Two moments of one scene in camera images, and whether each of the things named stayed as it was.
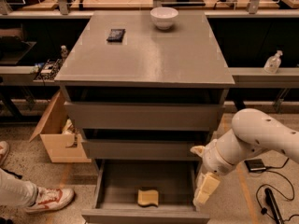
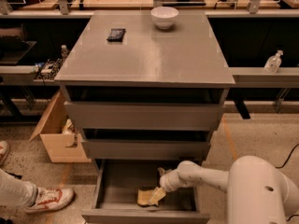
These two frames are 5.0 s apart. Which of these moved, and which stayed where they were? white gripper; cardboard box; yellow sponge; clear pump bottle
Moved: white gripper
Stayed: clear pump bottle; cardboard box; yellow sponge
